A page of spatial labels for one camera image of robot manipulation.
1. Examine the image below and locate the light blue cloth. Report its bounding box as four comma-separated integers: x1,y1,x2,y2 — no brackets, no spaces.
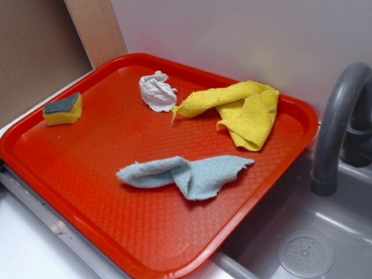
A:
116,155,255,201

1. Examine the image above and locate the yellow cloth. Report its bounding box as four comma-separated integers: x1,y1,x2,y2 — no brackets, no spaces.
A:
171,81,280,152

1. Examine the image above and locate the crumpled white paper towel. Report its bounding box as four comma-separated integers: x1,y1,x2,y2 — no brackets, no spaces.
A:
139,70,178,112

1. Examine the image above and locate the yellow sponge with green pad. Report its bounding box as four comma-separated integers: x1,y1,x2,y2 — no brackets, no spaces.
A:
42,92,83,126

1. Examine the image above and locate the grey plastic sink basin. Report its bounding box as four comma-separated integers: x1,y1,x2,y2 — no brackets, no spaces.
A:
212,151,371,278

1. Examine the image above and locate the metal counter edge strip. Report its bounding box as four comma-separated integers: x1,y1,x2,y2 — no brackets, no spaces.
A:
1,163,128,278

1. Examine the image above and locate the grey plastic faucet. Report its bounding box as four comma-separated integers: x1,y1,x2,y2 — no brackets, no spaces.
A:
311,62,371,196

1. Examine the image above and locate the brown cardboard panel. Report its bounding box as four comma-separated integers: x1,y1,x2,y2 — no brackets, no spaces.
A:
1,1,92,127

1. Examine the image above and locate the light wooden post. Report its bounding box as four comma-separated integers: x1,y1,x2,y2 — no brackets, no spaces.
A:
65,0,128,69

